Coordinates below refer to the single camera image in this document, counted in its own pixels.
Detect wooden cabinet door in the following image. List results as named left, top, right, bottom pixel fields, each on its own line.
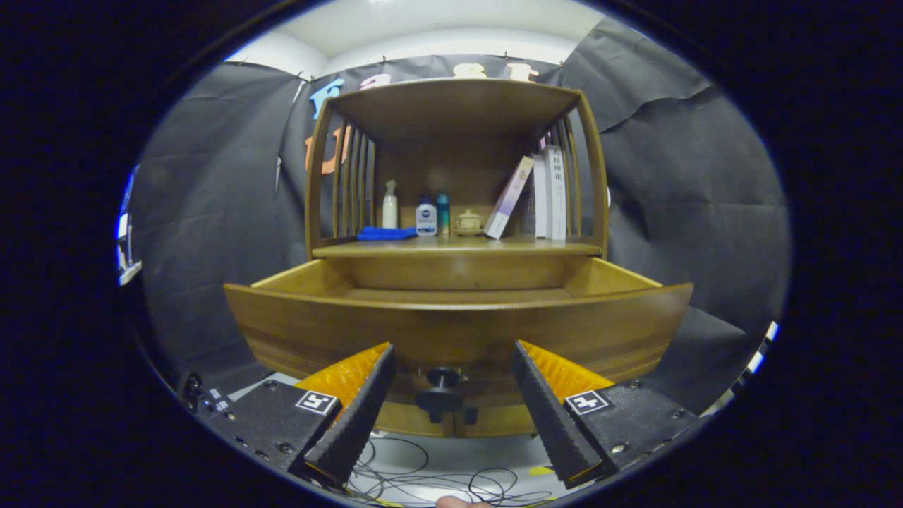
left=455, top=406, right=537, bottom=438
left=374, top=409, right=456, bottom=438

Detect book with grey patterned cover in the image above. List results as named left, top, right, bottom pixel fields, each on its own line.
left=522, top=154, right=550, bottom=238

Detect blue folded cloth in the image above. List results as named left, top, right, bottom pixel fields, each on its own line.
left=356, top=226, right=418, bottom=242

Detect black floor cables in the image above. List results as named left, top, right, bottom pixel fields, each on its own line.
left=346, top=434, right=554, bottom=508

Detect black power strip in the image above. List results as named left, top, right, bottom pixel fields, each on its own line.
left=182, top=373, right=234, bottom=417

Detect purple and white book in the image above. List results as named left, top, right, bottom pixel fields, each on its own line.
left=484, top=155, right=535, bottom=240

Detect wooden drawer with black knob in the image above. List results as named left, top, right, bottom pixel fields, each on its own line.
left=224, top=255, right=694, bottom=424

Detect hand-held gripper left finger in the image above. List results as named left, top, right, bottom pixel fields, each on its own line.
left=201, top=342, right=397, bottom=489

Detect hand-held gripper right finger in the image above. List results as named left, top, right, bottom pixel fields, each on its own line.
left=510, top=339, right=706, bottom=490

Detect white and blue equipment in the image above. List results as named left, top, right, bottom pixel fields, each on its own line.
left=115, top=166, right=142, bottom=286

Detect wooden countertop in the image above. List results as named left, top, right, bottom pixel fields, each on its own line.
left=313, top=236, right=604, bottom=258

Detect wooden cabinet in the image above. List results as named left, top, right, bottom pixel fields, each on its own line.
left=303, top=78, right=611, bottom=438

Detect thick white book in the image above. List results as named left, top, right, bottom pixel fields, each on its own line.
left=547, top=145, right=567, bottom=241

